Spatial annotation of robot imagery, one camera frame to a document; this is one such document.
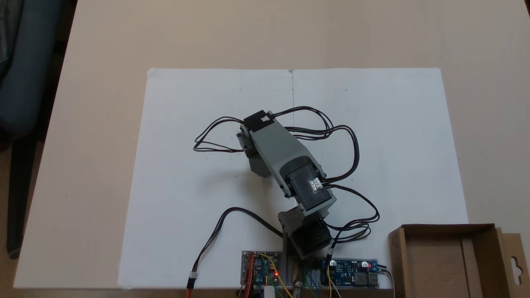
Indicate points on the brown cardboard box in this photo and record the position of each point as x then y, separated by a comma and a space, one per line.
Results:
439, 260

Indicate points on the dark office chair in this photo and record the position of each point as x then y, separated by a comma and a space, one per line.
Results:
29, 82

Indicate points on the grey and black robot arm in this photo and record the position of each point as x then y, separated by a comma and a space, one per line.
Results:
281, 153

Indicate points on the white plastic cap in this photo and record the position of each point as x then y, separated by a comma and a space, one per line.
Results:
269, 291

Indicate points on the blue circuit board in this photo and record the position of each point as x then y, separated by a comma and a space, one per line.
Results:
352, 273

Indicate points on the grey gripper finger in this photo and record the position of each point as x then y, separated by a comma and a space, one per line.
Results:
258, 167

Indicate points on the grey circuit board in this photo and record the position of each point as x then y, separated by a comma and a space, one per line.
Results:
258, 267

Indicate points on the metal camera stand pole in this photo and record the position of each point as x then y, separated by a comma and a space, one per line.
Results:
297, 281

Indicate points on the white paper sheet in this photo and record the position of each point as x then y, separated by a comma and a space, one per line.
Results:
405, 145
174, 186

